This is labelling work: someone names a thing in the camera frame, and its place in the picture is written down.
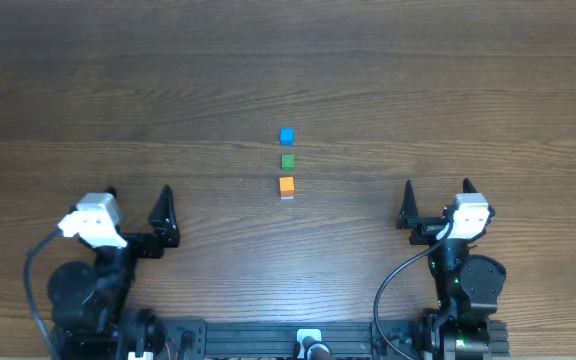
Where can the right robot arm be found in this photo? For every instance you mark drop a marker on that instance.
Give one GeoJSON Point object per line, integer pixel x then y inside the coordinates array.
{"type": "Point", "coordinates": [480, 285]}

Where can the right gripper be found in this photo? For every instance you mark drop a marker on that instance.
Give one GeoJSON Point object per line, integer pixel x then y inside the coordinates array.
{"type": "Point", "coordinates": [425, 231]}

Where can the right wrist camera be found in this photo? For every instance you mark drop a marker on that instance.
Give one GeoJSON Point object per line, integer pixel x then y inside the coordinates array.
{"type": "Point", "coordinates": [468, 217]}

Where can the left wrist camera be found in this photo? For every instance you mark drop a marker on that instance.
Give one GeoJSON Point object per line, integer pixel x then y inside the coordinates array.
{"type": "Point", "coordinates": [93, 222]}

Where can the orange cube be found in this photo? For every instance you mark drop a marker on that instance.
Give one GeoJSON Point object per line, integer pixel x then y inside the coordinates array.
{"type": "Point", "coordinates": [287, 185]}

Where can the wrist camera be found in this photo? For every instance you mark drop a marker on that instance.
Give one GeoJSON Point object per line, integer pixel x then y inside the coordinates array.
{"type": "Point", "coordinates": [468, 217]}
{"type": "Point", "coordinates": [93, 222]}

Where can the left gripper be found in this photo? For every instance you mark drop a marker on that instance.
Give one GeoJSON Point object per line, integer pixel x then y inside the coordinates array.
{"type": "Point", "coordinates": [145, 246]}

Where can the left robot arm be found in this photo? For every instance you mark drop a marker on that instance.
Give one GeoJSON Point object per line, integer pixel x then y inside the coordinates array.
{"type": "Point", "coordinates": [83, 295]}

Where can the green cube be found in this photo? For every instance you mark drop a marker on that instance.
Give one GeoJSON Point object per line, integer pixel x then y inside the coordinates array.
{"type": "Point", "coordinates": [288, 162]}

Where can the mounting rail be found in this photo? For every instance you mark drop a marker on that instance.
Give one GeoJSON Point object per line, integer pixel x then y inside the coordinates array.
{"type": "Point", "coordinates": [258, 340]}

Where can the blue cube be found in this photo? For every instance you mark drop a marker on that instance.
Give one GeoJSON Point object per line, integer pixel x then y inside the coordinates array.
{"type": "Point", "coordinates": [287, 136]}

